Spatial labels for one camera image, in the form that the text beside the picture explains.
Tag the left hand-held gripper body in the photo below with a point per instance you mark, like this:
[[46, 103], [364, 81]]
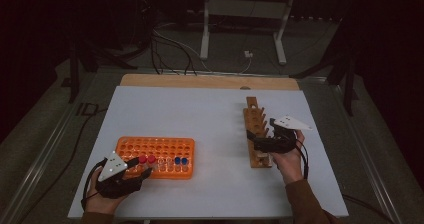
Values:
[[113, 167]]

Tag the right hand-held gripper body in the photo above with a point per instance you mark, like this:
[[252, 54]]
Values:
[[278, 142]]

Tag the wooden test tube rack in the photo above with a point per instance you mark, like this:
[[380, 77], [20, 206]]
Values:
[[255, 117]]

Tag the blue-capped test tube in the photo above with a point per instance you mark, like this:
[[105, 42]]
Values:
[[184, 161], [177, 160]]

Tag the orange plastic test tube rack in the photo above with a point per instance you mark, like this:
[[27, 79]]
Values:
[[170, 147]]

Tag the person's right hand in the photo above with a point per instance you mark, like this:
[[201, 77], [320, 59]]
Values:
[[290, 167]]

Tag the person's left hand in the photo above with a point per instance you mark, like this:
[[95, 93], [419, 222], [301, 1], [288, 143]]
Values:
[[100, 204]]

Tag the grey round table grommet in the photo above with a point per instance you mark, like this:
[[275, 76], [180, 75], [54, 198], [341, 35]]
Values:
[[245, 87]]

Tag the white table mat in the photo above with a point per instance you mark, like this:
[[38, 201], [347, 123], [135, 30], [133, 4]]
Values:
[[206, 117]]

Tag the white plug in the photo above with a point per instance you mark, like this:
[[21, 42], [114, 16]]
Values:
[[248, 54]]

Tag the black tripod stand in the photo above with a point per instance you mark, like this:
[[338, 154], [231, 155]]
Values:
[[74, 77], [349, 90]]

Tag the metal frame rail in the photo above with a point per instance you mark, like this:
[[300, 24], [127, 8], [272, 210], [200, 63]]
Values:
[[43, 154], [363, 147]]

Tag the white metal stand frame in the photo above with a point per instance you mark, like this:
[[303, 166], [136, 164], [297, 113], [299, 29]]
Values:
[[205, 34]]

